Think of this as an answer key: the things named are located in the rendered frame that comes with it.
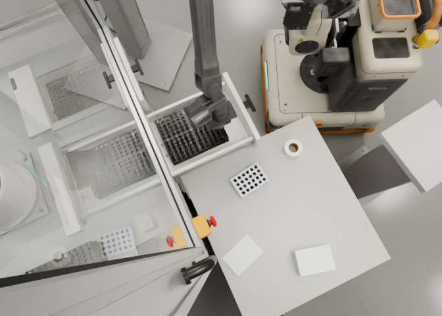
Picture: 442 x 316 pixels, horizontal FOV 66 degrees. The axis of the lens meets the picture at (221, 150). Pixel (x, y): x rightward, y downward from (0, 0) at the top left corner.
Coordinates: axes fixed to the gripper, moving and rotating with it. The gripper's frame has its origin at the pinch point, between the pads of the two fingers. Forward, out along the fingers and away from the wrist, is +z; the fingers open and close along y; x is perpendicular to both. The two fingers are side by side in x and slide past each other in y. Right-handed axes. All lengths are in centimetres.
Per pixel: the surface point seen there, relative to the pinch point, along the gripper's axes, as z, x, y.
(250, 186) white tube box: 14.8, -22.4, 1.4
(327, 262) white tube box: 15, -58, 14
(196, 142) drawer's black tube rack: 3.7, -1.5, -10.2
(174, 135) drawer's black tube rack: 6.2, 5.5, -16.6
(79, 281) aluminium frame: -94, -39, -21
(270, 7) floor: 92, 98, 79
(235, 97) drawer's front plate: 0.9, 7.4, 9.4
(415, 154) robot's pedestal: 20, -38, 67
